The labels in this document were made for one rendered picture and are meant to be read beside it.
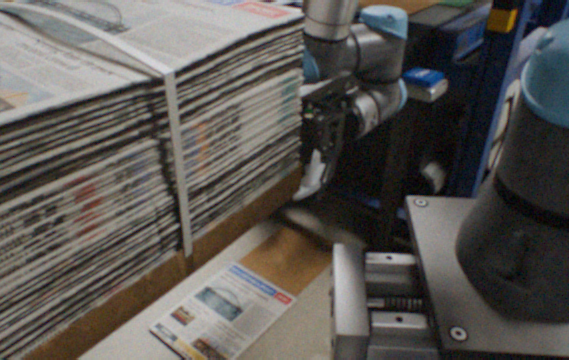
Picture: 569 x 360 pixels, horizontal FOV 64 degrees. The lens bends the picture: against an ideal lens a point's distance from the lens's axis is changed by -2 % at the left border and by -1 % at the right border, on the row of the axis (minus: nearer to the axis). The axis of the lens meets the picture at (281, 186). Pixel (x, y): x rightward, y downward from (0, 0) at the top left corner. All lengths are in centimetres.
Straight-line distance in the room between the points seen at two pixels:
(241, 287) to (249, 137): 113
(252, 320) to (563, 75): 122
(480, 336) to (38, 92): 39
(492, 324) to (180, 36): 37
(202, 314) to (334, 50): 103
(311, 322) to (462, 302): 105
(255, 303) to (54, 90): 124
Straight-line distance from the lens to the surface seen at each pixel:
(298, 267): 164
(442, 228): 54
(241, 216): 51
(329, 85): 95
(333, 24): 66
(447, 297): 46
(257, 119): 48
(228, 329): 146
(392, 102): 81
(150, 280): 46
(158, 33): 46
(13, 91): 36
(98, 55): 42
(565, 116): 40
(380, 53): 75
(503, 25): 131
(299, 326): 147
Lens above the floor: 114
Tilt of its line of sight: 34 degrees down
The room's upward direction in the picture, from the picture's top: straight up
